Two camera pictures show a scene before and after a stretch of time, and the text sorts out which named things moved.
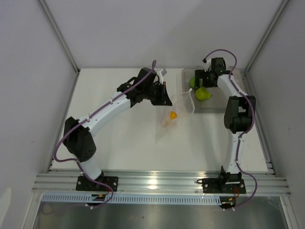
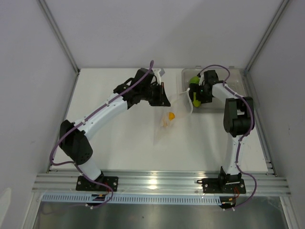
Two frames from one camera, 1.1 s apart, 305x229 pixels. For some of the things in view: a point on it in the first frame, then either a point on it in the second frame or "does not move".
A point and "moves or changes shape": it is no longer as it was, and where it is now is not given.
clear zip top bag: [171, 121] does not move
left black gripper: [163, 99] does not move
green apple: [201, 94] moves or changes shape
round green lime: [192, 82] does not move
